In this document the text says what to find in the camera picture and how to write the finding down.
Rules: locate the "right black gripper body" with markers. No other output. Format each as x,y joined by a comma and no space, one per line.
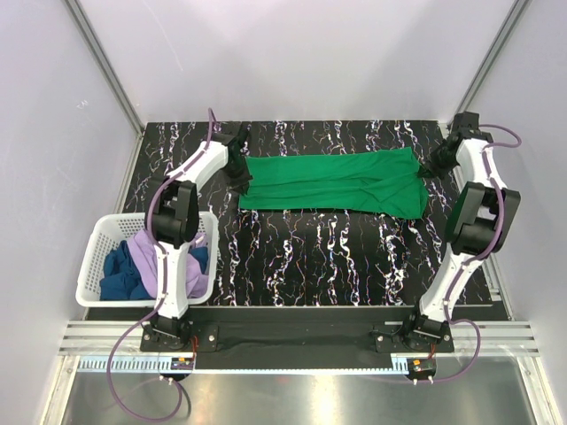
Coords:
440,162

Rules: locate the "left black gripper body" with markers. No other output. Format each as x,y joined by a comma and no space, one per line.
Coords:
236,173

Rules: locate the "green t shirt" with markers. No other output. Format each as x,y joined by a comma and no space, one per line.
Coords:
384,181

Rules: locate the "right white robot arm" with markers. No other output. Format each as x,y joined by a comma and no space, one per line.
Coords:
477,227

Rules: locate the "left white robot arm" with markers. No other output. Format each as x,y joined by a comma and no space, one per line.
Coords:
172,221

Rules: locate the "white plastic laundry basket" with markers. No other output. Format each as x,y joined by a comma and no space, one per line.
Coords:
108,233

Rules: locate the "lilac t shirt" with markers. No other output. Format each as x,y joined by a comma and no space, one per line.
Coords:
142,253

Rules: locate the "dark blue t shirt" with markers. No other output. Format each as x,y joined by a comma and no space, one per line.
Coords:
120,275

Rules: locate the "left orange connector box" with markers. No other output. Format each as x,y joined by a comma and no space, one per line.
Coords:
182,363

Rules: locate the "orange connector box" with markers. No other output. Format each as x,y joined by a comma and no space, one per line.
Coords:
182,363
422,365

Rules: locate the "right orange connector box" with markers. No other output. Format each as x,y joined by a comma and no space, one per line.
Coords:
422,365

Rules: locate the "right aluminium frame post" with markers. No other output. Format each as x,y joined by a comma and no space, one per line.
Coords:
505,31

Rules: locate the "aluminium frame post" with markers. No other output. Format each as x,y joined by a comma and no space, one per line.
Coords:
97,51
505,31

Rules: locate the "left aluminium frame post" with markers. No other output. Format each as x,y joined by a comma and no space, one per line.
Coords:
97,51

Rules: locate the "aluminium front rail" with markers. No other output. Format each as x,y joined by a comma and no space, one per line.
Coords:
485,338

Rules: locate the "white slotted cable duct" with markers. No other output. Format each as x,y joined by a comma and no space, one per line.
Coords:
161,365

